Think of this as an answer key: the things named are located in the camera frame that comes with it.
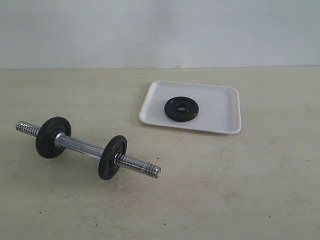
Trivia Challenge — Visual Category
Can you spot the chrome threaded dumbbell bar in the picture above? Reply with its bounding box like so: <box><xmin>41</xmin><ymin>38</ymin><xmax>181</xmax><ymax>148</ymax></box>
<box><xmin>15</xmin><ymin>121</ymin><xmax>161</xmax><ymax>179</ymax></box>

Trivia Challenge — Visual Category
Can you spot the white plastic tray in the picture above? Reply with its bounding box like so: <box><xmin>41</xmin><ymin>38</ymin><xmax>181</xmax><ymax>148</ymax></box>
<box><xmin>138</xmin><ymin>80</ymin><xmax>242</xmax><ymax>135</ymax></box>

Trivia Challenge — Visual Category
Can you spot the black weight plate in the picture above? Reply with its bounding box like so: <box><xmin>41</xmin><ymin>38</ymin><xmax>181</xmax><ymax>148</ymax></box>
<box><xmin>164</xmin><ymin>96</ymin><xmax>199</xmax><ymax>122</ymax></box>
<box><xmin>98</xmin><ymin>135</ymin><xmax>128</xmax><ymax>180</ymax></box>
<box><xmin>35</xmin><ymin>116</ymin><xmax>72</xmax><ymax>159</ymax></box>

